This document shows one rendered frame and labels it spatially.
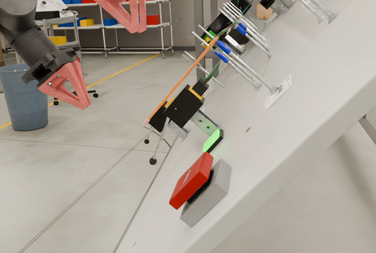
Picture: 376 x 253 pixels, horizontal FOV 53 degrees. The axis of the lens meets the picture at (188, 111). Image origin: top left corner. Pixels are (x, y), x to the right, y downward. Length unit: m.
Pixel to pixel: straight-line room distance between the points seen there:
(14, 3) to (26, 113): 3.51
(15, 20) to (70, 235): 1.83
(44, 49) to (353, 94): 0.50
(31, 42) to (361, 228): 0.72
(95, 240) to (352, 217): 1.60
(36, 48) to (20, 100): 3.41
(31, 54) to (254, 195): 0.46
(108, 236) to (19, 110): 2.18
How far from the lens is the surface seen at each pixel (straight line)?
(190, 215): 0.39
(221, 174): 0.39
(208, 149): 0.57
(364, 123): 1.49
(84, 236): 2.31
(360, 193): 1.02
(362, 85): 0.31
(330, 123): 0.31
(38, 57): 0.67
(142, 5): 0.66
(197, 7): 1.53
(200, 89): 0.61
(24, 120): 4.14
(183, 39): 8.48
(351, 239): 0.85
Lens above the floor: 1.28
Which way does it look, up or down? 18 degrees down
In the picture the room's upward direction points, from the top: 3 degrees counter-clockwise
